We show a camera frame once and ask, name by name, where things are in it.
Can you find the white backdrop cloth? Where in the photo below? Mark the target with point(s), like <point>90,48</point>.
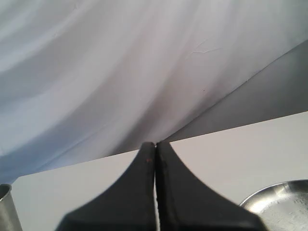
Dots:
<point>81,79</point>

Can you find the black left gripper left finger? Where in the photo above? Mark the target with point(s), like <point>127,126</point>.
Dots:
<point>127,205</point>

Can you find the grey metal cup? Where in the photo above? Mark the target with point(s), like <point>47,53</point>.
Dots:
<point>9,220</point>

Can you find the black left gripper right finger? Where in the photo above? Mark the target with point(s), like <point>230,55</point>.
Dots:
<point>187,204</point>

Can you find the round steel plate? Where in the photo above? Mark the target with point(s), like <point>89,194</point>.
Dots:
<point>282,206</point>

